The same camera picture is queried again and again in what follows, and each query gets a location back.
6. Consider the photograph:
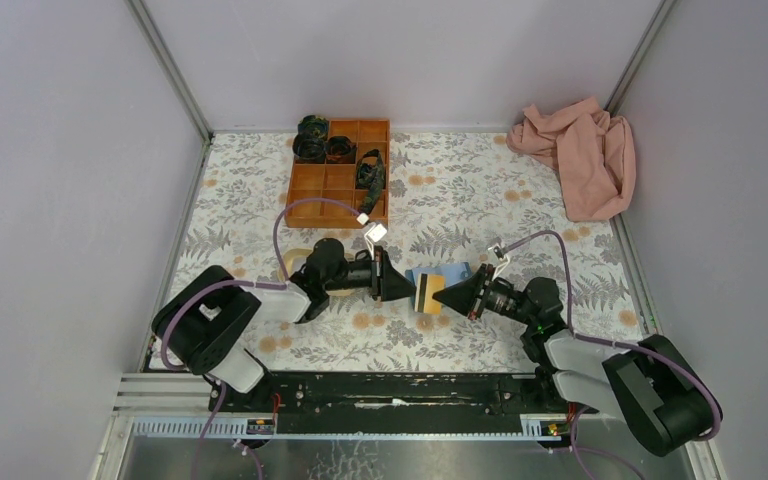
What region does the orange compartment organizer box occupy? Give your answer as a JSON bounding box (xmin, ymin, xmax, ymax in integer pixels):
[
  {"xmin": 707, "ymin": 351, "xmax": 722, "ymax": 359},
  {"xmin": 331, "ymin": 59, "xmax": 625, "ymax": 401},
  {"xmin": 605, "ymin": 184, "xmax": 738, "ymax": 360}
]
[{"xmin": 285, "ymin": 118, "xmax": 395, "ymax": 229}]

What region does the white slotted cable duct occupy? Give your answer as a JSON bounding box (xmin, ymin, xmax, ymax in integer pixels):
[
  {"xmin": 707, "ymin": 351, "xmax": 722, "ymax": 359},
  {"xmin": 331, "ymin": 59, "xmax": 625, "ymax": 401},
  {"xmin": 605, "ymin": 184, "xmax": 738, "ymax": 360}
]
[{"xmin": 130, "ymin": 414, "xmax": 581, "ymax": 443}]

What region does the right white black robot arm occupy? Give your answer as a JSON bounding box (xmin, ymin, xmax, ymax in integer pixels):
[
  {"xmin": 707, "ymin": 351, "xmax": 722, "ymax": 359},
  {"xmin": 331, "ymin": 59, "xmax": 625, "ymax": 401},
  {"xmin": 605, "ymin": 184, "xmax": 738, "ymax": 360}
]
[{"xmin": 433, "ymin": 264, "xmax": 722, "ymax": 457}]

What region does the beige oval tray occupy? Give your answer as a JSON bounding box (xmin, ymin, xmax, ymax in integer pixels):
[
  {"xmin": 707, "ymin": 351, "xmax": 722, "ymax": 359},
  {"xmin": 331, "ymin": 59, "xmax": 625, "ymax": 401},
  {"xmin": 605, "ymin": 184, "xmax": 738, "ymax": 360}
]
[{"xmin": 282, "ymin": 248, "xmax": 353, "ymax": 297}]

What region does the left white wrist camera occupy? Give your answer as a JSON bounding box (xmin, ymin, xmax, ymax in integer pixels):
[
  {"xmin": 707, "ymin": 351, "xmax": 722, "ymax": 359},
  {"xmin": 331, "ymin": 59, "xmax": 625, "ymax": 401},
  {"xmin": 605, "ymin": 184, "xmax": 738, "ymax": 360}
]
[{"xmin": 356, "ymin": 213, "xmax": 388, "ymax": 256}]

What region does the dark rolled belt middle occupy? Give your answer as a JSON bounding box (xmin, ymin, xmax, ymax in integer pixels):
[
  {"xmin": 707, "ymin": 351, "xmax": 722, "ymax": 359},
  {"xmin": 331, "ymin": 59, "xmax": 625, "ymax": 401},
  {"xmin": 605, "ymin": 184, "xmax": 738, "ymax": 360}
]
[{"xmin": 325, "ymin": 136, "xmax": 357, "ymax": 164}]

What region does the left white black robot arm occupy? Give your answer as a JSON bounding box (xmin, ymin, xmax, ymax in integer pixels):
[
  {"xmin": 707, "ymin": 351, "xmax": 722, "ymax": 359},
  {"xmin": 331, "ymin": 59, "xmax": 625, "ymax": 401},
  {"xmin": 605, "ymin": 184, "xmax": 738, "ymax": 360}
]
[{"xmin": 151, "ymin": 238, "xmax": 416, "ymax": 411}]

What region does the floral patterned table mat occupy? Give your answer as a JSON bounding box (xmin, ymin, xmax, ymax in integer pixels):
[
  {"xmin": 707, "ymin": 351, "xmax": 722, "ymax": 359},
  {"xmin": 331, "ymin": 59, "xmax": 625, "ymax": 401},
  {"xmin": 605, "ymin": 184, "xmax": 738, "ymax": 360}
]
[{"xmin": 172, "ymin": 133, "xmax": 642, "ymax": 372}]

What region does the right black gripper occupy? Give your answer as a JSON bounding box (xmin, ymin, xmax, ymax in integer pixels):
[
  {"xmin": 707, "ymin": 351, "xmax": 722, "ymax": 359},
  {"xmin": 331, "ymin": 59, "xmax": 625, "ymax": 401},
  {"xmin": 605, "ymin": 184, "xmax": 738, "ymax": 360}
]
[{"xmin": 433, "ymin": 263, "xmax": 536, "ymax": 327}]

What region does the dark rolled belt outside box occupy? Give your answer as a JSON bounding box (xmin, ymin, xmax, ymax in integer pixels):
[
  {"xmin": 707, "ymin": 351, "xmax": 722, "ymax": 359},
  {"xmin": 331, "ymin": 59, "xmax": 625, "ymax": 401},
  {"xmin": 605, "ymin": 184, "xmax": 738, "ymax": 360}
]
[{"xmin": 297, "ymin": 114, "xmax": 330, "ymax": 139}]

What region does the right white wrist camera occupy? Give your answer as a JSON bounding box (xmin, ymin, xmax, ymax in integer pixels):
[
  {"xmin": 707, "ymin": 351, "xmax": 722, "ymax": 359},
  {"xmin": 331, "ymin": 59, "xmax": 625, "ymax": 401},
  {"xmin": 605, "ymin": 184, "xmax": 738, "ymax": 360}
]
[{"xmin": 488, "ymin": 242, "xmax": 510, "ymax": 279}]

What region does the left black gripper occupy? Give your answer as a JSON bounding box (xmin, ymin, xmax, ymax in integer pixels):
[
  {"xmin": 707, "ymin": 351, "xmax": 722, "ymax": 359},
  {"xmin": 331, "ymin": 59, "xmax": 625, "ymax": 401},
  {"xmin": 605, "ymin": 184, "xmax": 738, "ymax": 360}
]
[{"xmin": 323, "ymin": 246, "xmax": 420, "ymax": 302}]

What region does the blue leather card holder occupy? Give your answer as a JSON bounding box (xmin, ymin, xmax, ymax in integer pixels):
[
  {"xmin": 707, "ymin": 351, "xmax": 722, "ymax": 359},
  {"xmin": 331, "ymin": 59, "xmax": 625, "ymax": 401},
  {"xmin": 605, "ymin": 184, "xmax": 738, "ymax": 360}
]
[{"xmin": 405, "ymin": 262, "xmax": 472, "ymax": 312}]

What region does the gold striped credit card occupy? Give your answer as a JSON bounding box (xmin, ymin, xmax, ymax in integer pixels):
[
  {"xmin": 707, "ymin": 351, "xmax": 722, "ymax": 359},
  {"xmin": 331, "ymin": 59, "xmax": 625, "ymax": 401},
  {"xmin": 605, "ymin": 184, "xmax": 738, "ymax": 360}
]
[{"xmin": 414, "ymin": 273, "xmax": 446, "ymax": 315}]

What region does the pink crumpled cloth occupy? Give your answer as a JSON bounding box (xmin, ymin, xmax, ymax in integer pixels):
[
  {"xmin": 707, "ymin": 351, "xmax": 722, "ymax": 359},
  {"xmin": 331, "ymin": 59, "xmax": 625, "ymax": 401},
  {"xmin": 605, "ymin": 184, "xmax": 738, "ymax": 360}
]
[{"xmin": 506, "ymin": 97, "xmax": 637, "ymax": 222}]

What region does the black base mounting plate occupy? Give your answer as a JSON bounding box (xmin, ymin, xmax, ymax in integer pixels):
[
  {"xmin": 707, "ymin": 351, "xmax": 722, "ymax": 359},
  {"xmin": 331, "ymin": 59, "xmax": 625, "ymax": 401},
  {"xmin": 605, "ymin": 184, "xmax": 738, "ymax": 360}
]
[{"xmin": 207, "ymin": 370, "xmax": 583, "ymax": 437}]

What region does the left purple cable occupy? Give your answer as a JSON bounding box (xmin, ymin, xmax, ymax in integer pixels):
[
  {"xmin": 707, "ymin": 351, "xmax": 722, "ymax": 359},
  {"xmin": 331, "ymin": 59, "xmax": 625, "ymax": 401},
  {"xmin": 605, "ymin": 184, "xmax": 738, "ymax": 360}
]
[{"xmin": 159, "ymin": 197, "xmax": 369, "ymax": 480}]

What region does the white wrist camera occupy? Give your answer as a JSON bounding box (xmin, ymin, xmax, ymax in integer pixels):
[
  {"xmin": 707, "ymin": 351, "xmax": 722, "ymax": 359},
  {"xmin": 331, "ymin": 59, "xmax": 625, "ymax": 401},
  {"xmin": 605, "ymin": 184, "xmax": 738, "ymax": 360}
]
[
  {"xmin": 488, "ymin": 242, "xmax": 510, "ymax": 279},
  {"xmin": 356, "ymin": 213, "xmax": 388, "ymax": 256}
]

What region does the dark rolled belt top-left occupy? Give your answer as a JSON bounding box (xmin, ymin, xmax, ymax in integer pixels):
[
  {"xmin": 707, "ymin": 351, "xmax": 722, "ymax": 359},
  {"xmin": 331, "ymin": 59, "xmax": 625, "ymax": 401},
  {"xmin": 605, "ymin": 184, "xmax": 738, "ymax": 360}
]
[{"xmin": 292, "ymin": 133, "xmax": 327, "ymax": 164}]

